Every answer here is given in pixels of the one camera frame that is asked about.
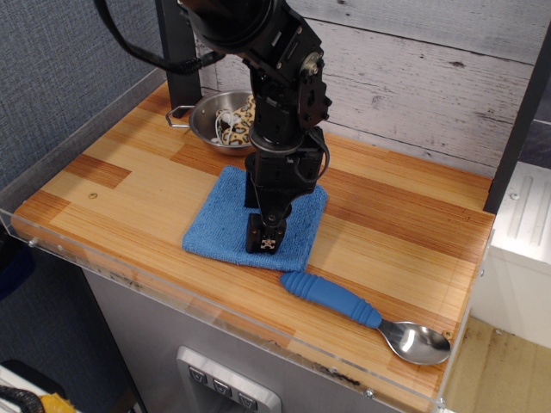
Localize silver dispenser button panel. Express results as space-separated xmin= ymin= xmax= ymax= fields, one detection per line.
xmin=176 ymin=346 xmax=282 ymax=412

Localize blue handled metal spoon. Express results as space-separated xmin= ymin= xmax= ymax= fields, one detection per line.
xmin=280 ymin=271 xmax=451 ymax=366

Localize black left frame post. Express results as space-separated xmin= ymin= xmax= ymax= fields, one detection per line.
xmin=155 ymin=0 xmax=202 ymax=109

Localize leopard print plush toy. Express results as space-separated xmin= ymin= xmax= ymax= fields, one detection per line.
xmin=210 ymin=95 xmax=256 ymax=146

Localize black right frame post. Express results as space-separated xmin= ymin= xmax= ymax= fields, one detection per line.
xmin=483 ymin=27 xmax=550 ymax=214

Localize white box with grooves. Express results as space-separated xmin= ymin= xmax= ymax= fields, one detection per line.
xmin=471 ymin=162 xmax=550 ymax=348

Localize steel bowl with handles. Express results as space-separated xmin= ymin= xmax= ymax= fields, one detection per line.
xmin=165 ymin=90 xmax=255 ymax=157

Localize yellow black object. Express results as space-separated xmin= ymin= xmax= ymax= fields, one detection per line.
xmin=1 ymin=361 xmax=77 ymax=412

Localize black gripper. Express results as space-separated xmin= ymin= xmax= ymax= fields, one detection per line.
xmin=245 ymin=126 xmax=330 ymax=254

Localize black frame post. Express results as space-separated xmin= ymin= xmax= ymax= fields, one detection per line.
xmin=155 ymin=0 xmax=202 ymax=109
xmin=483 ymin=27 xmax=550 ymax=214

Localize blue cloth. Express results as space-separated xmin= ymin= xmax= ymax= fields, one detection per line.
xmin=183 ymin=166 xmax=328 ymax=272

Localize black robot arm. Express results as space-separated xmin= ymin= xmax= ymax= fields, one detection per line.
xmin=180 ymin=1 xmax=331 ymax=253

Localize silver toy fridge cabinet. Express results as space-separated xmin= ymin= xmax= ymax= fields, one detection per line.
xmin=84 ymin=271 xmax=388 ymax=412

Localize clear acrylic table guard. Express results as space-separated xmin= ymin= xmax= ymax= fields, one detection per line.
xmin=1 ymin=71 xmax=493 ymax=412

